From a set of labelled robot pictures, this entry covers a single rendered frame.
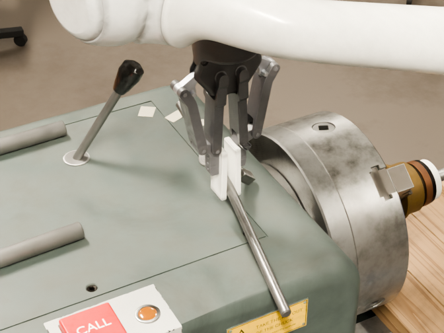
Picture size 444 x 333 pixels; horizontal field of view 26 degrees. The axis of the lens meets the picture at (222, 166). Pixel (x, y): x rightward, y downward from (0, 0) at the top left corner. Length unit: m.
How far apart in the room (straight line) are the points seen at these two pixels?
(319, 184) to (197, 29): 0.54
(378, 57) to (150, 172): 0.53
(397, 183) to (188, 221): 0.35
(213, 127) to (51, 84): 2.82
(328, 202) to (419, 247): 0.46
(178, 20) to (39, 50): 3.33
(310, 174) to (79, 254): 0.35
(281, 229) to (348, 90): 2.66
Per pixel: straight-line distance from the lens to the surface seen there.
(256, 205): 1.23
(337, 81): 3.89
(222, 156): 1.13
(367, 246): 1.36
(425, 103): 3.81
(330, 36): 0.81
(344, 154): 1.37
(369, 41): 0.82
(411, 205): 1.54
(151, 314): 1.09
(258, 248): 1.10
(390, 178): 1.41
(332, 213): 1.33
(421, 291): 1.68
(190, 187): 1.26
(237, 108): 1.10
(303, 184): 1.34
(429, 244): 1.77
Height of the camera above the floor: 2.03
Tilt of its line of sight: 37 degrees down
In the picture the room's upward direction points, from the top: straight up
